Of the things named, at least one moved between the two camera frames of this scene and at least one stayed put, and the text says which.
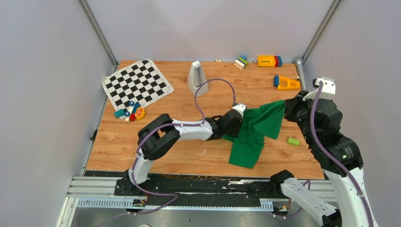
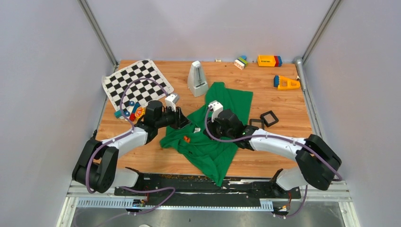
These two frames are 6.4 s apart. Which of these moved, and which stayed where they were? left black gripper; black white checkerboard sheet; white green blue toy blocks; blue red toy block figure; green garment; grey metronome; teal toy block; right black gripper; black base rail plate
Moved: green garment; left black gripper; right black gripper
Stayed: blue red toy block figure; black base rail plate; black white checkerboard sheet; grey metronome; teal toy block; white green blue toy blocks
